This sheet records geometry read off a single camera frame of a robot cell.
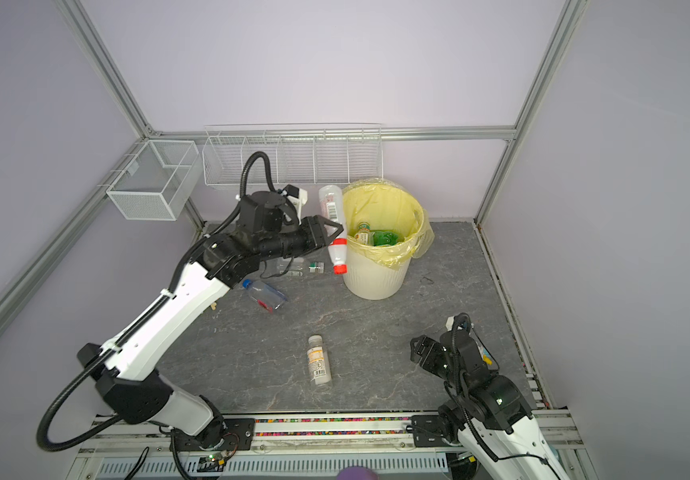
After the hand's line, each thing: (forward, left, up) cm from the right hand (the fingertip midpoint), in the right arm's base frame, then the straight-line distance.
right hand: (424, 349), depth 74 cm
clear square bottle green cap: (+33, +15, +6) cm, 37 cm away
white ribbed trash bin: (+30, +13, -15) cm, 36 cm away
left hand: (+15, +21, +26) cm, 36 cm away
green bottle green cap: (+34, +8, +4) cm, 36 cm away
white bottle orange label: (-1, +28, -8) cm, 29 cm away
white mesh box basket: (+51, +83, +14) cm, 99 cm away
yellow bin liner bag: (+42, +8, +11) cm, 44 cm away
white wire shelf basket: (+57, +35, +20) cm, 70 cm away
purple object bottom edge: (-25, +17, -14) cm, 33 cm away
